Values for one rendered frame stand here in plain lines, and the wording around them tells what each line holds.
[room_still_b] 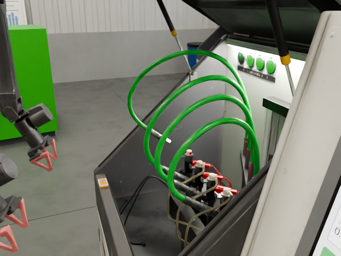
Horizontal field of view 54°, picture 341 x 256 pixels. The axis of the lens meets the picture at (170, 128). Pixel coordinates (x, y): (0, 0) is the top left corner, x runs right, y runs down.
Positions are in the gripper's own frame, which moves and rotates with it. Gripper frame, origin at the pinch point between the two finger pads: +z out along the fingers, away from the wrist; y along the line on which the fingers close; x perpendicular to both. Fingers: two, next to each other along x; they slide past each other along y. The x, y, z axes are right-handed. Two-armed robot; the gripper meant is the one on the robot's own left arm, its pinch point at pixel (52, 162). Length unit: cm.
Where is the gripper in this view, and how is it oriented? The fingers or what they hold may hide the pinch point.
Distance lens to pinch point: 135.1
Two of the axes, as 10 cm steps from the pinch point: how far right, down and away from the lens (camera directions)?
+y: -1.3, -3.4, 9.3
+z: 4.5, 8.2, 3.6
